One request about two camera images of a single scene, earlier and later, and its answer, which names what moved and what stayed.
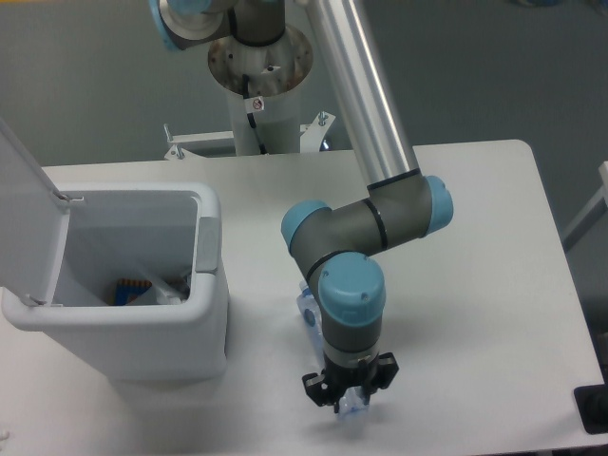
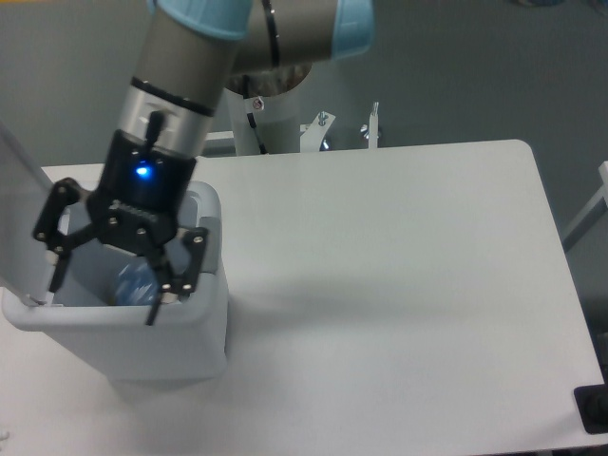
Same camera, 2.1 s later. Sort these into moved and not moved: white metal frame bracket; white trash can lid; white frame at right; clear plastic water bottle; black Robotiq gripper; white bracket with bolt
Moved: clear plastic water bottle; black Robotiq gripper
Not moved: white metal frame bracket; white frame at right; white trash can lid; white bracket with bolt
